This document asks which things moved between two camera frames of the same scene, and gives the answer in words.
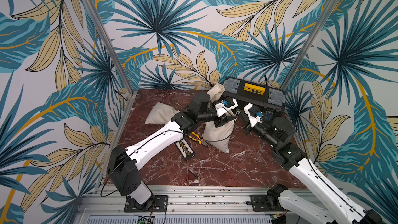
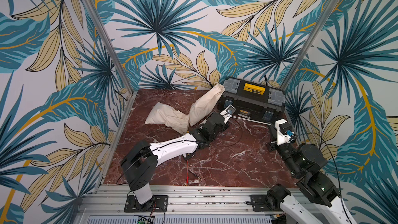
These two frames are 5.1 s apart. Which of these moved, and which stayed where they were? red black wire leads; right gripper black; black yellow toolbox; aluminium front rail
Moved: right gripper black
Stayed: red black wire leads; black yellow toolbox; aluminium front rail
